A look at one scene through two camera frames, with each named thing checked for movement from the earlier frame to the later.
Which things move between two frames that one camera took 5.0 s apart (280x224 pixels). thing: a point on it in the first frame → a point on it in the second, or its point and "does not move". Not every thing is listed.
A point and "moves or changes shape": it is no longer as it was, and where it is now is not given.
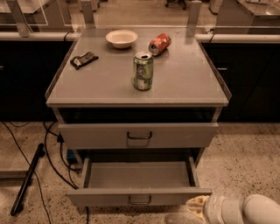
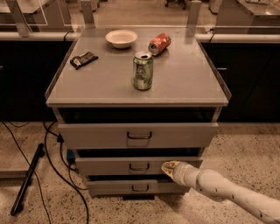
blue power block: x=70 y=154 does not move
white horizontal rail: x=207 y=38 does not move
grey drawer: x=137 y=181 moves or changes shape
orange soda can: x=159 y=44 does not move
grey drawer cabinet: x=139 y=107 does not move
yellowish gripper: x=212 y=209 → x=179 y=173
